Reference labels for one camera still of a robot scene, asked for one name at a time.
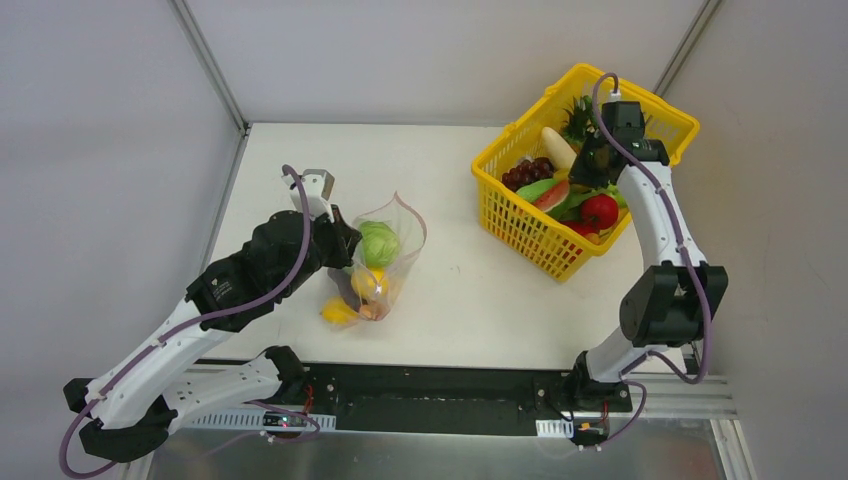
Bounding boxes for green toy cabbage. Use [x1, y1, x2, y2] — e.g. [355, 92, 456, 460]
[359, 221, 401, 268]

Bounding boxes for small green toy vegetable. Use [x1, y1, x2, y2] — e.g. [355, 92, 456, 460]
[516, 178, 558, 203]

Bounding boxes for toy watermelon slice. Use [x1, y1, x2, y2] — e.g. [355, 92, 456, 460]
[533, 180, 571, 215]

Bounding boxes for white toy radish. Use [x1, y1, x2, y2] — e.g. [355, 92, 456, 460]
[540, 127, 577, 170]

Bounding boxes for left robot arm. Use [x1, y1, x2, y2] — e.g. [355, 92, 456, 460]
[63, 207, 362, 463]

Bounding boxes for yellow plastic basket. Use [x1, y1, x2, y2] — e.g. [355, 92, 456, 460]
[471, 63, 700, 282]

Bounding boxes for clear zip top bag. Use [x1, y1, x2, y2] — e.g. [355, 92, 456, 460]
[321, 194, 428, 327]

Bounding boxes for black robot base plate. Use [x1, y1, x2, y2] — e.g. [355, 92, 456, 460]
[241, 347, 634, 439]

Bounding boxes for toy pineapple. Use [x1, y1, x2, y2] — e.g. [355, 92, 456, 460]
[561, 95, 596, 146]

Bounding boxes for red toy tomato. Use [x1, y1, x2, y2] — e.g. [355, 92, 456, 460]
[580, 194, 619, 230]

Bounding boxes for toy purple grapes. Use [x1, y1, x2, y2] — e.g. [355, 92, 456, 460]
[501, 157, 555, 192]

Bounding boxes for yellow toy lemon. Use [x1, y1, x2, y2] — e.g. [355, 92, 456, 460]
[321, 297, 359, 326]
[351, 267, 389, 301]

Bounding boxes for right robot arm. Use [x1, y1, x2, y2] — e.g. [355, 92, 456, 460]
[567, 100, 728, 410]

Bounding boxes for toy steak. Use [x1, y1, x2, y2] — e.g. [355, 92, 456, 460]
[327, 266, 389, 321]

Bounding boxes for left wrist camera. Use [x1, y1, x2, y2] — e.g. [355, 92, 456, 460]
[286, 169, 335, 219]

